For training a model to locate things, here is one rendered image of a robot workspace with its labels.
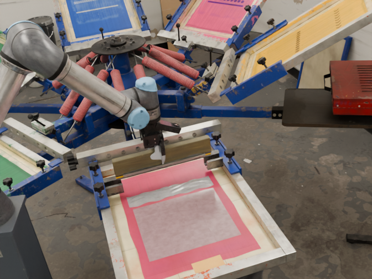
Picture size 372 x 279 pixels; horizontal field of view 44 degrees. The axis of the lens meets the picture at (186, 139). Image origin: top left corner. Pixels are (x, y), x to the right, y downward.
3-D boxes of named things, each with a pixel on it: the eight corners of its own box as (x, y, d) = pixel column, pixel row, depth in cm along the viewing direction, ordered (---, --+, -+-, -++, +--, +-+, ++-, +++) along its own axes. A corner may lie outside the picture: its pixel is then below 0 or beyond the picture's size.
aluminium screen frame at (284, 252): (296, 259, 151) (296, 251, 149) (124, 314, 140) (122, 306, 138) (215, 145, 217) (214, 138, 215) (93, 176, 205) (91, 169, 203)
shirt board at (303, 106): (368, 101, 254) (370, 88, 250) (377, 140, 221) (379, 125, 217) (141, 99, 287) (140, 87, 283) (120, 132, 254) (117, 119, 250)
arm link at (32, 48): (32, 30, 125) (159, 112, 155) (26, 21, 133) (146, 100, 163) (9, 64, 126) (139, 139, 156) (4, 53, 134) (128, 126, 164)
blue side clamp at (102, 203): (112, 217, 181) (109, 203, 178) (100, 220, 180) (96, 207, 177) (102, 176, 206) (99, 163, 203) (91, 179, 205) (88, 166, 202)
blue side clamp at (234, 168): (242, 181, 192) (241, 168, 189) (231, 184, 191) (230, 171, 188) (217, 146, 217) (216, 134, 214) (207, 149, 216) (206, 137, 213)
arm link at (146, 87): (129, 79, 169) (150, 73, 172) (134, 106, 175) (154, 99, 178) (137, 86, 163) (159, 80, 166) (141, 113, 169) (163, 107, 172)
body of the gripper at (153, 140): (140, 141, 184) (136, 115, 178) (161, 136, 186) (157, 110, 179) (145, 150, 178) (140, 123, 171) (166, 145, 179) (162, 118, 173)
